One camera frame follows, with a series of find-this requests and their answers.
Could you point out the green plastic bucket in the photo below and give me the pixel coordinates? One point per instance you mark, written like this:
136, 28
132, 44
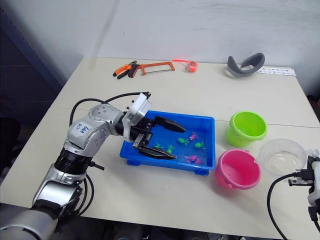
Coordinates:
240, 138

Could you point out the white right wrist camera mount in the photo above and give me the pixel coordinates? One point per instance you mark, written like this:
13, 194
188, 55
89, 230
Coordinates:
315, 197

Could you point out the orange frame hacksaw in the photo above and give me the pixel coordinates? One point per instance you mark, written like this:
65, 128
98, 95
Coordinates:
131, 71

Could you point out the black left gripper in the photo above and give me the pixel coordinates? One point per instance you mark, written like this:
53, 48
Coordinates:
141, 130

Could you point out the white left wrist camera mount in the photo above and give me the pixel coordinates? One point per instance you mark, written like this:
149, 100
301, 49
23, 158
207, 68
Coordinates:
140, 106

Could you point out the clear plastic cup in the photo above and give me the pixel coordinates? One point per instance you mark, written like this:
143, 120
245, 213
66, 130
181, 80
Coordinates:
280, 160

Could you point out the pink toy fish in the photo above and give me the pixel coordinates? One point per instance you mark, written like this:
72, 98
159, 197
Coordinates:
193, 136
199, 161
190, 158

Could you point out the blue plastic tub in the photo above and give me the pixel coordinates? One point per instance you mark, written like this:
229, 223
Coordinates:
162, 167

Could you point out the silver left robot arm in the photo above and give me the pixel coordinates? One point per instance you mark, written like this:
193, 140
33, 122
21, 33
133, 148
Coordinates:
80, 135

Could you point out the pink plastic bucket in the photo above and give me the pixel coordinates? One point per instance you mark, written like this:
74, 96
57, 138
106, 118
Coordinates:
235, 180

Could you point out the green toy fish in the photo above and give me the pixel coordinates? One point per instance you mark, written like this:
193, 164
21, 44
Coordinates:
184, 141
158, 145
200, 144
170, 149

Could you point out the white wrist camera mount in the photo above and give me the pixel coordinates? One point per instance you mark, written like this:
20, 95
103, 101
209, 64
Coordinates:
315, 197
140, 106

